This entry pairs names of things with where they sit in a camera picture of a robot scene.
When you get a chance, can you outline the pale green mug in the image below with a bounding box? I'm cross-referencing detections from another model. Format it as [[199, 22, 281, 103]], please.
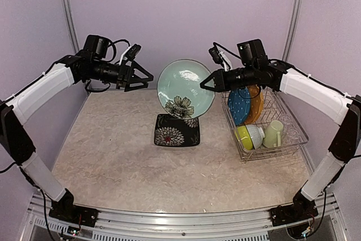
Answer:
[[263, 120, 284, 148]]

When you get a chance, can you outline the black square floral plate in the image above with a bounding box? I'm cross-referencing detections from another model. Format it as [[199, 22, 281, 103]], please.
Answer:
[[154, 114, 200, 147]]

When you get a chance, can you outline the orange polka dot plate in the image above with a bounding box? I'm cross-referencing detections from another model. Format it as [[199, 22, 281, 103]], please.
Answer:
[[244, 85, 265, 125]]

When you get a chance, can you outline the clear glass near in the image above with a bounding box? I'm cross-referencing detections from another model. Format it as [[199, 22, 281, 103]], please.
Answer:
[[281, 128, 300, 146]]

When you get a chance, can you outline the clear glass far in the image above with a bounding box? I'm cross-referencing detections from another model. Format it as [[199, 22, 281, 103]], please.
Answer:
[[279, 114, 294, 127]]

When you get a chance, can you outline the yellow-green bowl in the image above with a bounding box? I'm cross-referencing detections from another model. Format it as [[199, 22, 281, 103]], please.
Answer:
[[236, 125, 253, 151]]

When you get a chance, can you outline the light green floral plate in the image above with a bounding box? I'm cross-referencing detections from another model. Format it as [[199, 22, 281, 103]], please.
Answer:
[[157, 59, 215, 120]]

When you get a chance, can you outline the metal wire dish rack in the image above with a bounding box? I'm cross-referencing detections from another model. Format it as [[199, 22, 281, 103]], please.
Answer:
[[222, 86, 309, 162]]

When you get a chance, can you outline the blue polka dot plate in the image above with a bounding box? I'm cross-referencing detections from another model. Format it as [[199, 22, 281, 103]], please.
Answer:
[[227, 88, 250, 126]]

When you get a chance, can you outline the right vertical aluminium post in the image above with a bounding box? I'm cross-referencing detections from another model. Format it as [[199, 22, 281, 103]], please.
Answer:
[[282, 0, 302, 62]]

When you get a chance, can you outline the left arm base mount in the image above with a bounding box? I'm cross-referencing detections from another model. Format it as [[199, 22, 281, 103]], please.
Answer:
[[49, 205, 99, 227]]

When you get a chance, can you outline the left vertical aluminium post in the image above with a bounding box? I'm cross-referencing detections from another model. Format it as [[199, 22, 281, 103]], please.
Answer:
[[61, 0, 80, 52]]

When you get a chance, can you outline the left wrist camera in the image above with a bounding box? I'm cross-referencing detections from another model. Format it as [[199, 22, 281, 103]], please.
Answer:
[[117, 44, 142, 65]]

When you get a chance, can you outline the clear glass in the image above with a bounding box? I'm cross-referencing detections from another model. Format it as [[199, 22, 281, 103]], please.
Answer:
[[281, 128, 300, 146], [279, 114, 294, 127]]

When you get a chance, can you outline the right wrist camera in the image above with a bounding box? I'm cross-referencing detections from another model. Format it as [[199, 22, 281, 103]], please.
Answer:
[[208, 42, 233, 72]]

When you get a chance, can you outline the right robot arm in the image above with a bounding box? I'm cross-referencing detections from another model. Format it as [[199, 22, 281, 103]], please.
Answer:
[[200, 39, 360, 226]]

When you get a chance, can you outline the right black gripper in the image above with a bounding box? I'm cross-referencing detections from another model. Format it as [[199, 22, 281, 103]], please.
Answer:
[[200, 64, 258, 91]]

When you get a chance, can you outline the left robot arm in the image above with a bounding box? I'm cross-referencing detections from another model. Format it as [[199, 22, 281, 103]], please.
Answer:
[[1, 34, 153, 223]]

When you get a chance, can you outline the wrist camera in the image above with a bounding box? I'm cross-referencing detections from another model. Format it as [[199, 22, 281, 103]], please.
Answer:
[[117, 44, 142, 65], [208, 42, 233, 72]]

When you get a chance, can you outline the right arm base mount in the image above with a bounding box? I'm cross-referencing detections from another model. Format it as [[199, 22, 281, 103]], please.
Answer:
[[269, 204, 319, 227]]

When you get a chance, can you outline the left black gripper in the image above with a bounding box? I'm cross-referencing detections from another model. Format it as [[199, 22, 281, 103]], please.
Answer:
[[86, 59, 154, 91]]

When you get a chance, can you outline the aluminium front frame rail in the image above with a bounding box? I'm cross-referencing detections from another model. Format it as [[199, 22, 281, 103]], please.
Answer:
[[19, 192, 349, 241]]

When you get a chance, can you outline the vertical aluminium post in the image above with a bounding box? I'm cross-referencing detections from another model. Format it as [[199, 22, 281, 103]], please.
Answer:
[[282, 0, 302, 62], [61, 0, 80, 52]]

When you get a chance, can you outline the white patterned bowl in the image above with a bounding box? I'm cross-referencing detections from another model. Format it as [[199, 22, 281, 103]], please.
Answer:
[[245, 124, 265, 150]]

